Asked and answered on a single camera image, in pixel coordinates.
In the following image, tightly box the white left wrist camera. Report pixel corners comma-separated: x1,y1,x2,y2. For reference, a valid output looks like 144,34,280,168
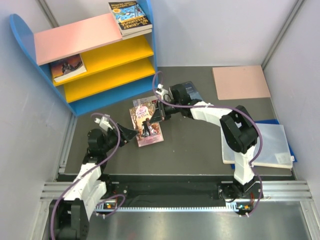
94,115,113,132

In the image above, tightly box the blue pink yellow bookshelf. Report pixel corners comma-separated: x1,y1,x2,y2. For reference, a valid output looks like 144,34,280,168
9,13,157,117

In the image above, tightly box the pink board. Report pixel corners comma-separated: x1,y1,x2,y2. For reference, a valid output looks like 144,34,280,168
212,65,271,100

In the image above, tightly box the orange lantern cover paperback book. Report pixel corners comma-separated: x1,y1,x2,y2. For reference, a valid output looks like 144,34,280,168
122,29,152,40

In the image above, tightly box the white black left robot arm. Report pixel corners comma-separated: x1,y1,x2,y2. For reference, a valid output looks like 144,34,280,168
48,118,138,240

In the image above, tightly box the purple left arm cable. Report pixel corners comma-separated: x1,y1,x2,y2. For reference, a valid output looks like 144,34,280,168
49,112,126,240

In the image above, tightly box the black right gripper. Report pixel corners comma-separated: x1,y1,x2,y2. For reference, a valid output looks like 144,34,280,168
150,99,182,124

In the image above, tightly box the clear white file folder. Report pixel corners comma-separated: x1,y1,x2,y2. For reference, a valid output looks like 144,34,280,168
221,123,295,171

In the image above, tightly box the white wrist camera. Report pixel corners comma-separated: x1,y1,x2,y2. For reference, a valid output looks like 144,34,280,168
155,83,168,100
94,115,113,132

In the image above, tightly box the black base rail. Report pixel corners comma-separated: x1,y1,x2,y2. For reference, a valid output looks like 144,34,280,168
99,173,263,208

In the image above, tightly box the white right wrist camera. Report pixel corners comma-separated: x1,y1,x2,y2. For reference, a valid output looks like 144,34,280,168
155,83,168,100

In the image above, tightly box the red pink picture book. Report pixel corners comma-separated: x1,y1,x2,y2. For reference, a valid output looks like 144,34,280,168
132,95,157,107

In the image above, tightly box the book on shelf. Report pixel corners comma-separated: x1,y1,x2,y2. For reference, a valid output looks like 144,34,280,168
49,54,87,83

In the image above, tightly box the blue treehouse paperback book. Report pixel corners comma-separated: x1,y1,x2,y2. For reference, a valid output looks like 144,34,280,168
108,0,153,36

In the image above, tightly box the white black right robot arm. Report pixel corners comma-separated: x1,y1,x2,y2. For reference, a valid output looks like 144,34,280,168
150,84,263,199

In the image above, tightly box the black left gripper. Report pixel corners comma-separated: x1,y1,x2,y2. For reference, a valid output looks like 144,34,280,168
100,122,140,153

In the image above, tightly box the pink purple paperback book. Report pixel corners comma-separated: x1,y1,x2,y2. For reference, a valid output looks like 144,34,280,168
129,101,164,147

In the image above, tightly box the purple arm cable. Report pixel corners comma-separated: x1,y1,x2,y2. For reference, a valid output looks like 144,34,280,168
151,71,264,217
49,112,126,240

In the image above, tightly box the dark blue paperback book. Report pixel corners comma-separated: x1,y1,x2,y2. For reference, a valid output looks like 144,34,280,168
182,81,203,101

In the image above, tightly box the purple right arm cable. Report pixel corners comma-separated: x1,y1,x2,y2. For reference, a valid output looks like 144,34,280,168
151,71,264,217

